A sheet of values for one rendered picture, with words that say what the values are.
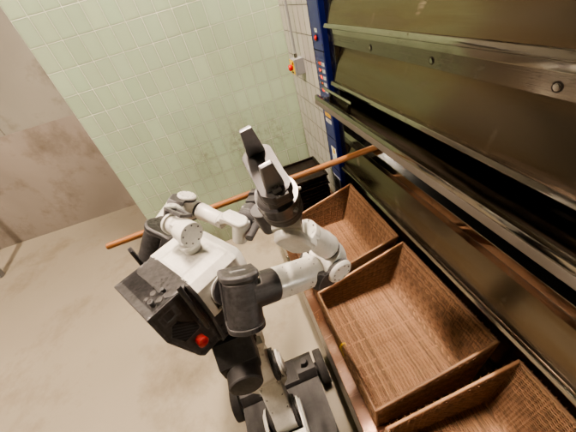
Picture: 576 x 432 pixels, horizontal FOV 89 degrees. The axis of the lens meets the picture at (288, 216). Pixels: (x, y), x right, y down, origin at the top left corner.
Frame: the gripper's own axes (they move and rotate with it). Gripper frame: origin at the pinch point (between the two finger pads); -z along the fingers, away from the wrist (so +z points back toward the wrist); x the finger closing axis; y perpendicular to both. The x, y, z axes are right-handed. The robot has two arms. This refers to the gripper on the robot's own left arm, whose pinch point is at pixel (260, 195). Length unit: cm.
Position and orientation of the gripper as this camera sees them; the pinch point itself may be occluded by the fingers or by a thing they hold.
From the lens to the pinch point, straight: 138.3
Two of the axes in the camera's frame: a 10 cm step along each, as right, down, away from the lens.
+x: 2.3, 7.6, 6.1
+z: -3.0, 6.5, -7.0
